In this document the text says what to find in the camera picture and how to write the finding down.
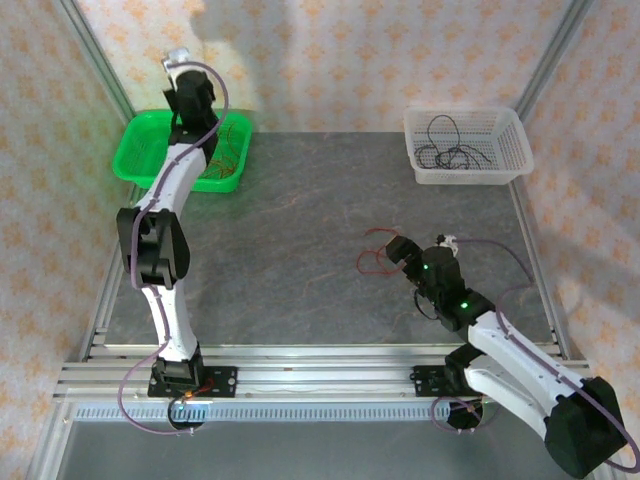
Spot thin red cable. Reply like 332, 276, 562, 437
214, 119, 246, 166
356, 228, 409, 277

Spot red-brown rubber bands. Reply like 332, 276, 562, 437
202, 154, 241, 180

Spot green plastic basket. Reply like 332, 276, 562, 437
110, 109, 254, 194

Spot white plastic basket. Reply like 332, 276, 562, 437
402, 105, 535, 187

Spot black right gripper wire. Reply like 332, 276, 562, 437
412, 287, 437, 320

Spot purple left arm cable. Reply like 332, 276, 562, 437
115, 59, 231, 436

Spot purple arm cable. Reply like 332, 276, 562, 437
430, 238, 640, 474
115, 59, 231, 436

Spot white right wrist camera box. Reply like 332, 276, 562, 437
434, 232, 462, 254

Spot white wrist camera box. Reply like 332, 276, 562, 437
160, 47, 192, 77
434, 232, 462, 254

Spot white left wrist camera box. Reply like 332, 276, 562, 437
160, 47, 192, 77

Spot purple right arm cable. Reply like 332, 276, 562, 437
430, 238, 640, 474

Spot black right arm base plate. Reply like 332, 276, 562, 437
410, 364, 471, 400

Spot aluminium table side rail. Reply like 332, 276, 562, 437
507, 177, 571, 359
79, 188, 146, 361

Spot aluminium frame post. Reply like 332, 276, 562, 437
514, 0, 596, 121
52, 0, 136, 121

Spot aluminium mounting rail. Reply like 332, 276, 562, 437
52, 344, 601, 401

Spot black round cable port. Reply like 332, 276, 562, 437
446, 397, 486, 432
167, 397, 209, 432

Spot grey slotted cable duct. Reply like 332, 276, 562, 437
72, 403, 494, 422

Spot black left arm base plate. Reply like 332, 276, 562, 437
147, 366, 240, 400

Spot orange left arm base wire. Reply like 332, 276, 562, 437
183, 378, 216, 401

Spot aluminium frame leg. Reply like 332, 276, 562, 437
24, 399, 76, 480

